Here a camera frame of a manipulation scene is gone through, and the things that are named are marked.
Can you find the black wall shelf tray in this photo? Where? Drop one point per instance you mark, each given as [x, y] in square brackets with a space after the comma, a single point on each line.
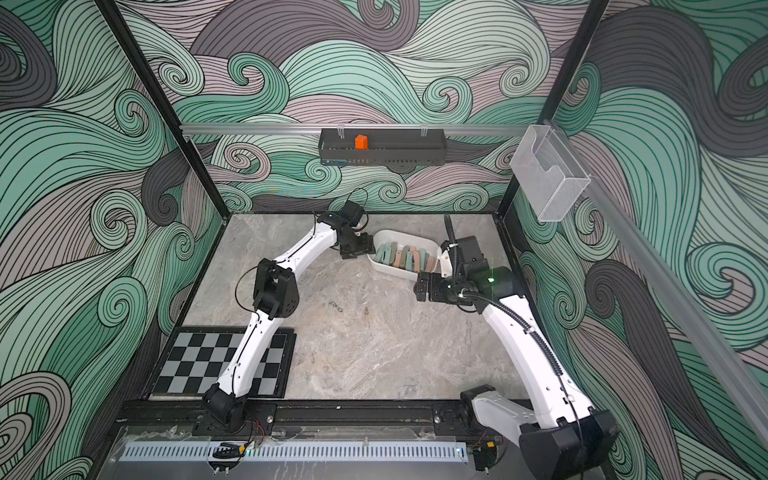
[398, 150]

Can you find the aluminium wall rail right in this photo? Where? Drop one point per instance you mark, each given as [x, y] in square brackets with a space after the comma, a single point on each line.
[745, 391]

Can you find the clear acrylic wall holder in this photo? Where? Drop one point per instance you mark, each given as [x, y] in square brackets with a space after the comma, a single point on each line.
[549, 173]

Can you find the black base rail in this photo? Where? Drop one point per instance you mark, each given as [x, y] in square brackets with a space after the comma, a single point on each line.
[281, 418]

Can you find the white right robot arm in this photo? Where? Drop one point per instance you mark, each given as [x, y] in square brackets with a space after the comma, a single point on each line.
[561, 434]

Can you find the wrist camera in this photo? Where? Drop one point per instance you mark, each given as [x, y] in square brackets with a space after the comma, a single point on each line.
[465, 253]
[352, 213]

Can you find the white slotted cable duct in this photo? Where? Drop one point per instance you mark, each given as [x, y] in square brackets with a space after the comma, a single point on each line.
[302, 451]

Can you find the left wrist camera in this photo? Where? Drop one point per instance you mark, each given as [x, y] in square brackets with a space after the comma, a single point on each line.
[352, 213]

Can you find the orange block on shelf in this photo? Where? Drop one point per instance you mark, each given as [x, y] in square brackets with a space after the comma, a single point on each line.
[361, 142]

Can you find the white storage box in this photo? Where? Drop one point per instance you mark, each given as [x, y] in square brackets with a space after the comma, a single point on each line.
[404, 255]

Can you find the black white checkerboard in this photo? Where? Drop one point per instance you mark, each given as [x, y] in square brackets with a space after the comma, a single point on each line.
[196, 356]

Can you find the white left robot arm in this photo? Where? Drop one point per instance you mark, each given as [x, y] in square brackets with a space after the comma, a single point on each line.
[275, 298]

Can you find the black corner frame post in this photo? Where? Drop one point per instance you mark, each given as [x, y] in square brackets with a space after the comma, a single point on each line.
[117, 24]

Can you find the aluminium wall rail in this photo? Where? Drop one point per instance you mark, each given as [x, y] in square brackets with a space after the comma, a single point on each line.
[745, 391]
[272, 128]

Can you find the black right corner post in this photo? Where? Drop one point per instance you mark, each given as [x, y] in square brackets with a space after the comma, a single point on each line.
[572, 53]

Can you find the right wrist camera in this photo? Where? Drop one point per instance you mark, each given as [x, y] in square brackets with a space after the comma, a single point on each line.
[465, 253]

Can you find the aluminium wall rail back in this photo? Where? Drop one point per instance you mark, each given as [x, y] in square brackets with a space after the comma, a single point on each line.
[272, 128]

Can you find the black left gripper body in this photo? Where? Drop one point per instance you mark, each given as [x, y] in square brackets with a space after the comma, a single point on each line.
[358, 246]

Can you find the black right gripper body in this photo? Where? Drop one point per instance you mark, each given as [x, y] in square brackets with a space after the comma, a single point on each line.
[446, 289]

